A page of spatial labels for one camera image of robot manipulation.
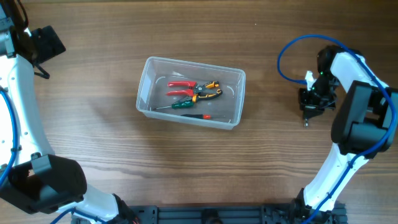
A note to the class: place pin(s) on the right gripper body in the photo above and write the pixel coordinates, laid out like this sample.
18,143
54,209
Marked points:
313,103

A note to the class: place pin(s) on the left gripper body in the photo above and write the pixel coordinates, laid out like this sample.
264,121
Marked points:
50,43

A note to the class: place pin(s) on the orange black long-nose pliers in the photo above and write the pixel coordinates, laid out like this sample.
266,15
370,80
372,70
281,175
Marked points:
207,91

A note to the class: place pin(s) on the black red handled screwdriver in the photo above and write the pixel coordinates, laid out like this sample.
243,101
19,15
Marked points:
203,116

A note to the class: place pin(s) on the green handled screwdriver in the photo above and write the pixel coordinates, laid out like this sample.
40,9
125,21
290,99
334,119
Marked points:
180,104

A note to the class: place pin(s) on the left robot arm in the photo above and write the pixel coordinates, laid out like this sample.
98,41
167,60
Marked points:
33,178

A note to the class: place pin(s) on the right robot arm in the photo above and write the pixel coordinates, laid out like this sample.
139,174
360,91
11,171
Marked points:
362,128

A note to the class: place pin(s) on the clear plastic container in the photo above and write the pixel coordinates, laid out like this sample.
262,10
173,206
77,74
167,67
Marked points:
165,81

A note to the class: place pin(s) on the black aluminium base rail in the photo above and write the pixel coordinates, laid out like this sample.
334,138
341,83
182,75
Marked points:
265,214

